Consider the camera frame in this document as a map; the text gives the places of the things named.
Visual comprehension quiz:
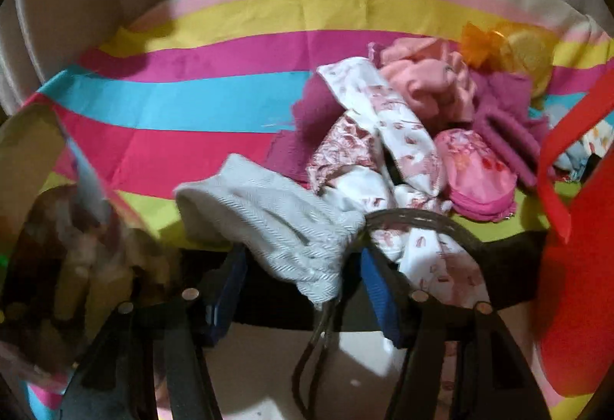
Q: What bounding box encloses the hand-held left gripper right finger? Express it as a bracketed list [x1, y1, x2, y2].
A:
[360, 247, 552, 420]

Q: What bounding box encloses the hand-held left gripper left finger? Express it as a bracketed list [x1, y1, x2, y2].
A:
[60, 242, 248, 420]

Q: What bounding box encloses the grey drawstring pouch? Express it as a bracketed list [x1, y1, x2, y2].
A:
[175, 154, 480, 420]

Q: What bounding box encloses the magenta fleece cloth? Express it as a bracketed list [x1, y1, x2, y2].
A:
[266, 69, 552, 190]

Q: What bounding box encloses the pink printed fabric pouch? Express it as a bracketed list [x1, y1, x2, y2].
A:
[434, 128, 518, 222]

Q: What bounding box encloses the pink patterned cloth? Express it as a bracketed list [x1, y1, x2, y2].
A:
[307, 115, 380, 195]

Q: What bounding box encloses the clear jar with metal lid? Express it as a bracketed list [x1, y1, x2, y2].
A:
[0, 106, 178, 382]

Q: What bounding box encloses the white floral printed cloth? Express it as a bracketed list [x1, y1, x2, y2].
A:
[317, 58, 490, 349]

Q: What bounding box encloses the striped colourful tablecloth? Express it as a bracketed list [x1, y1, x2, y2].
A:
[0, 0, 614, 420]

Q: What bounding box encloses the plain pink cloth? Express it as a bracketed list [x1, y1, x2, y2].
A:
[369, 36, 478, 123]

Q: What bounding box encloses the light blue printed cloth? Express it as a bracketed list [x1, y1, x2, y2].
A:
[556, 122, 614, 183]

